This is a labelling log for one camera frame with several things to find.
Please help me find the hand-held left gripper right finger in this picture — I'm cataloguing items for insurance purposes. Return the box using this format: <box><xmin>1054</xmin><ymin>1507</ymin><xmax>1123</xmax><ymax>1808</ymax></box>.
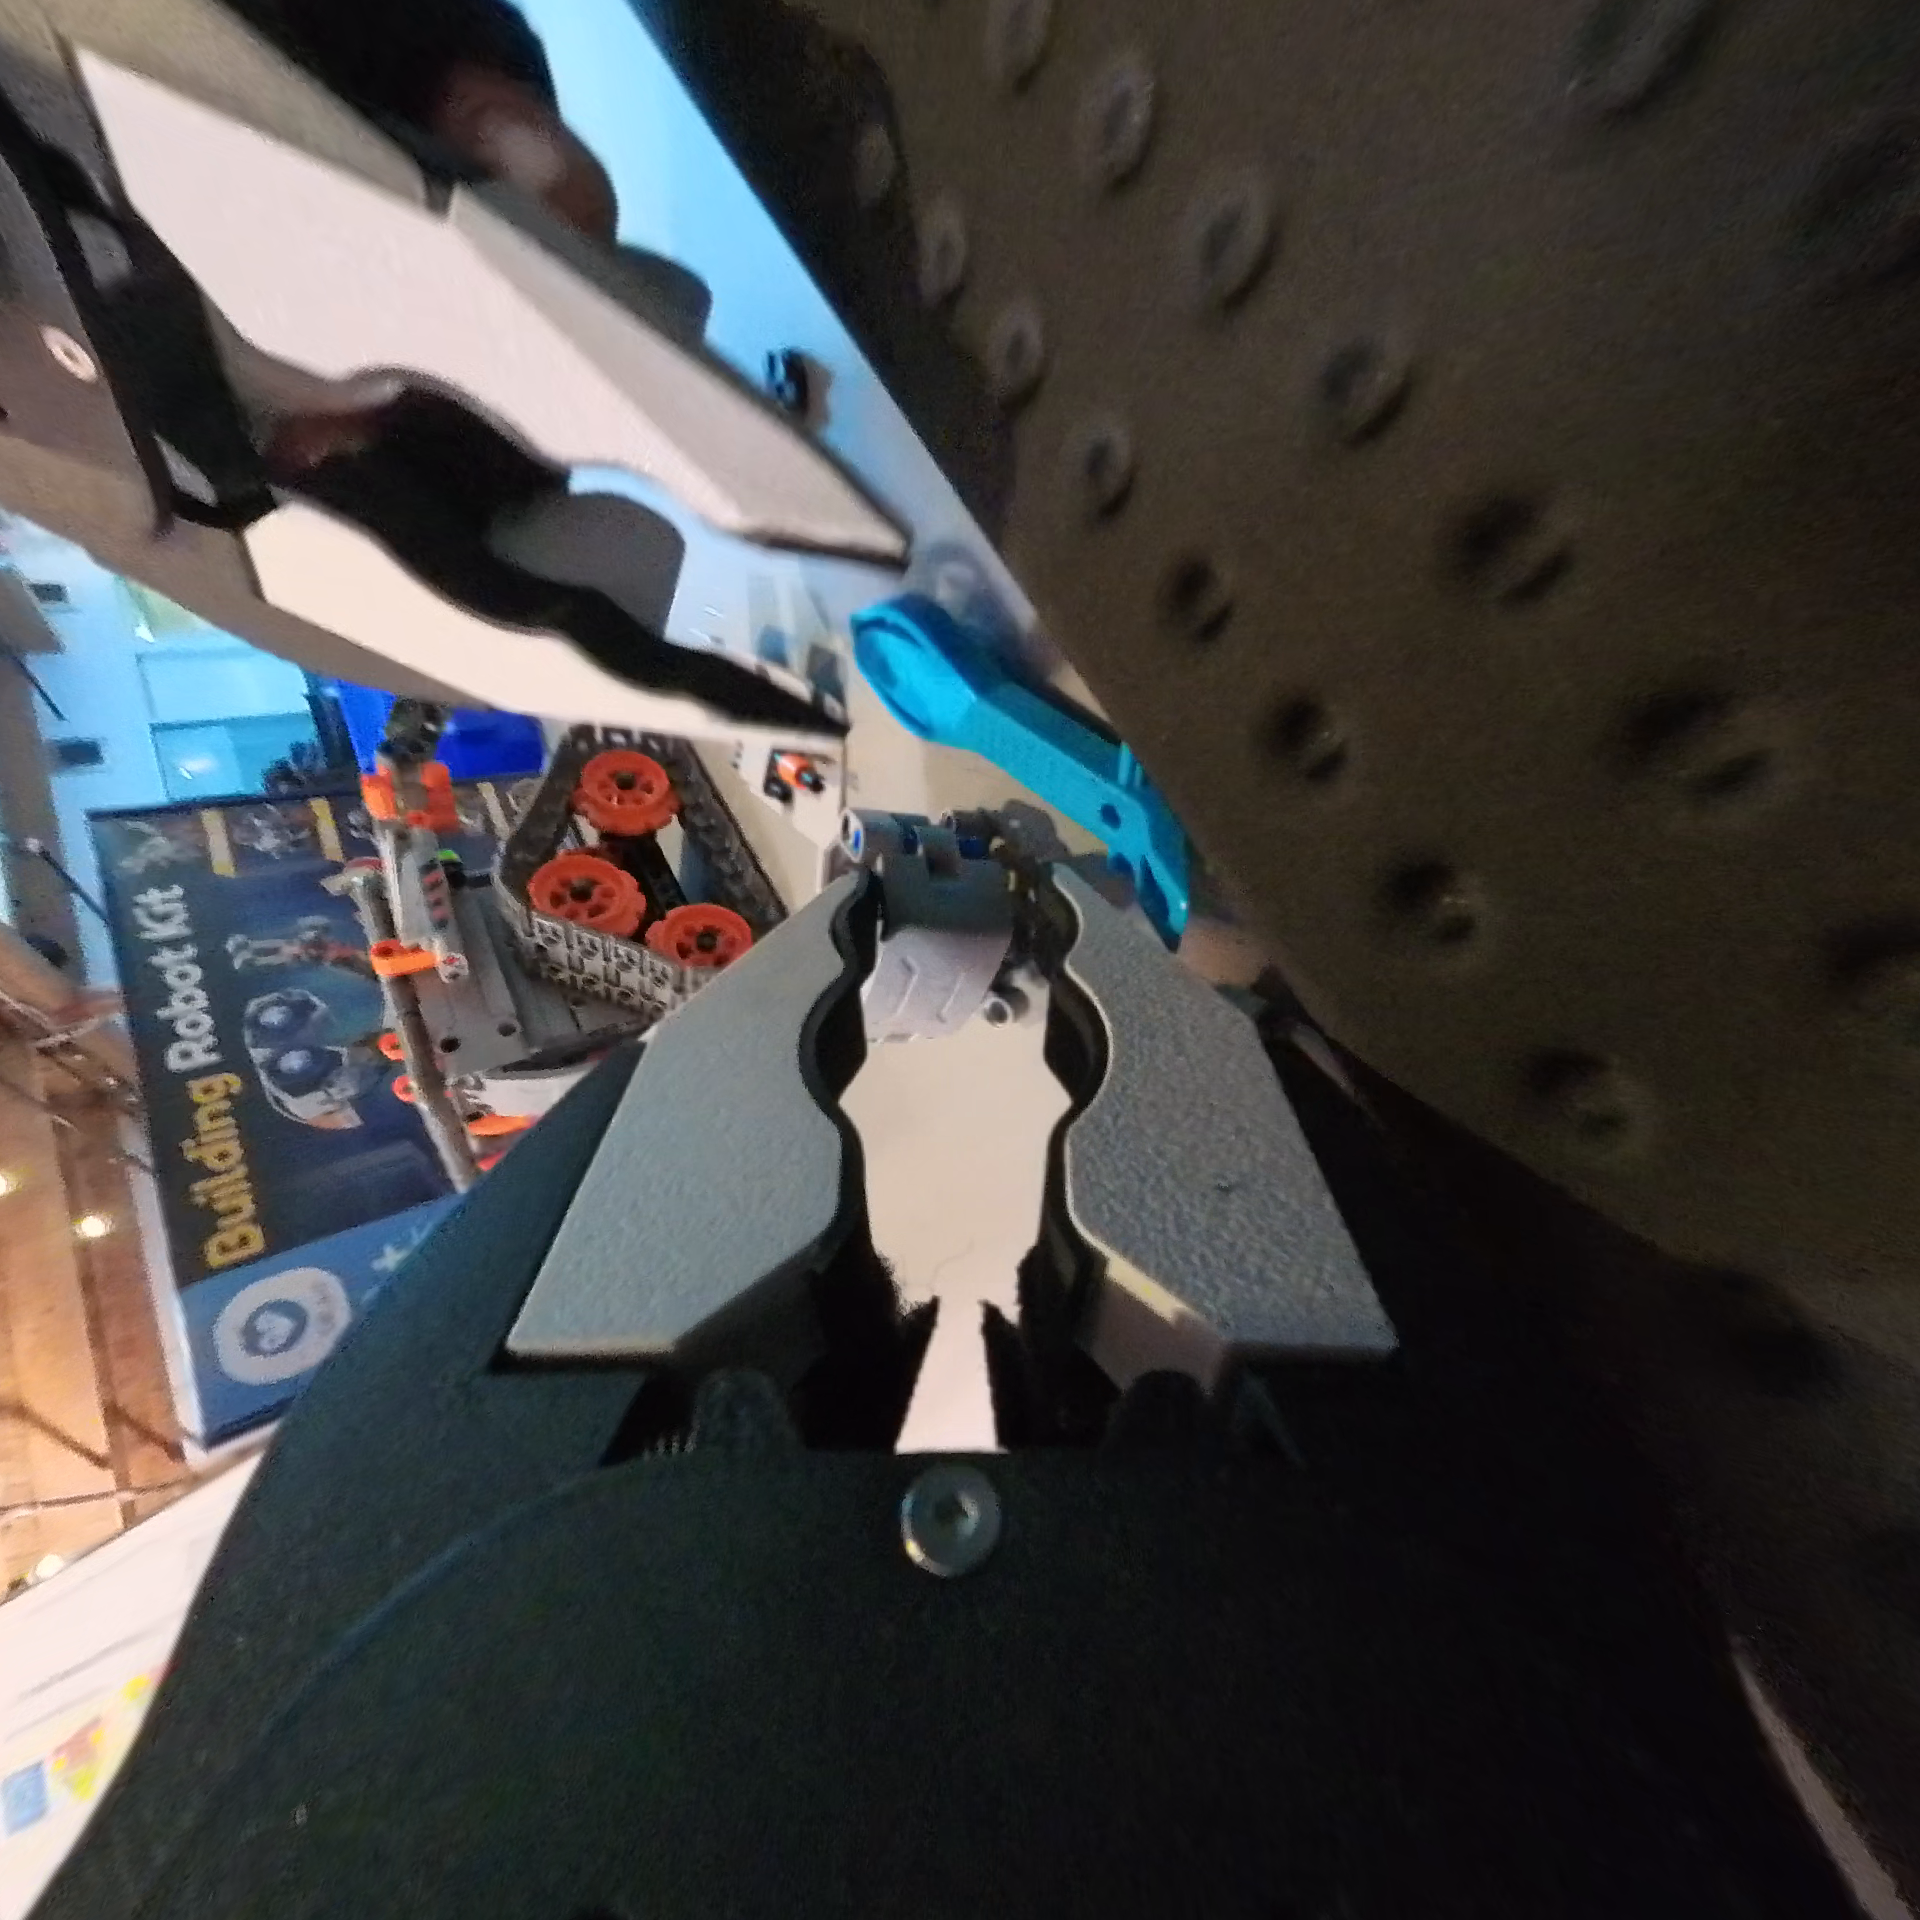
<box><xmin>1035</xmin><ymin>880</ymin><xmax>1404</xmax><ymax>1402</ymax></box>

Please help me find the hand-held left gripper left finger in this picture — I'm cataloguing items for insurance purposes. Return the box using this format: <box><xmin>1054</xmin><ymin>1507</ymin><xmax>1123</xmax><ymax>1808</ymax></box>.
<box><xmin>506</xmin><ymin>880</ymin><xmax>878</xmax><ymax>1387</ymax></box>

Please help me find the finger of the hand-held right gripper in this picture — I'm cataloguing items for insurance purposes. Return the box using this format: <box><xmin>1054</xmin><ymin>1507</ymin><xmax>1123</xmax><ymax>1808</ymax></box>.
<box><xmin>236</xmin><ymin>480</ymin><xmax>864</xmax><ymax>744</ymax></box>
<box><xmin>66</xmin><ymin>36</ymin><xmax>913</xmax><ymax>572</ymax></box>

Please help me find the light grey toy block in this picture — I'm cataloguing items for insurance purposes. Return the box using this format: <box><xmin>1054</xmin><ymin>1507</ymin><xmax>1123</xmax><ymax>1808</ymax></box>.
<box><xmin>835</xmin><ymin>804</ymin><xmax>1073</xmax><ymax>1040</ymax></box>

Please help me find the blue toy wrench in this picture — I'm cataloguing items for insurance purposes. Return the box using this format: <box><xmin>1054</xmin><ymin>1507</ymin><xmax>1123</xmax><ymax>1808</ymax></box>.
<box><xmin>851</xmin><ymin>592</ymin><xmax>1210</xmax><ymax>938</ymax></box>

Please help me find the person's right hand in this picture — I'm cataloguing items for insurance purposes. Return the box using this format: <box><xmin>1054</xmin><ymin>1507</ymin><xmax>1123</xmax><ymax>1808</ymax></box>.
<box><xmin>421</xmin><ymin>0</ymin><xmax>625</xmax><ymax>250</ymax></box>

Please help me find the blue plastic bin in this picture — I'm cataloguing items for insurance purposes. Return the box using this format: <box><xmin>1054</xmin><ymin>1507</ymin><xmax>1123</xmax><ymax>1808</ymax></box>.
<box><xmin>325</xmin><ymin>687</ymin><xmax>548</xmax><ymax>778</ymax></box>

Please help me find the grey orange tracked toy robot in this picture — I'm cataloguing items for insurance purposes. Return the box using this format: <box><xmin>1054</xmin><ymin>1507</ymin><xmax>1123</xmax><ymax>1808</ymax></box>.
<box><xmin>354</xmin><ymin>707</ymin><xmax>789</xmax><ymax>1157</ymax></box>

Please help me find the blue robot kit box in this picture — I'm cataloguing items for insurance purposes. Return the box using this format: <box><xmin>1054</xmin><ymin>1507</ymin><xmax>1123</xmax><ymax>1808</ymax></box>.
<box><xmin>84</xmin><ymin>796</ymin><xmax>497</xmax><ymax>1456</ymax></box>

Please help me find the black perforated mat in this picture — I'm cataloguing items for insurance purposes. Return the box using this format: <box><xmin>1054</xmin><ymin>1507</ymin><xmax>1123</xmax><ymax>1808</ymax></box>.
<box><xmin>646</xmin><ymin>0</ymin><xmax>1920</xmax><ymax>1412</ymax></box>

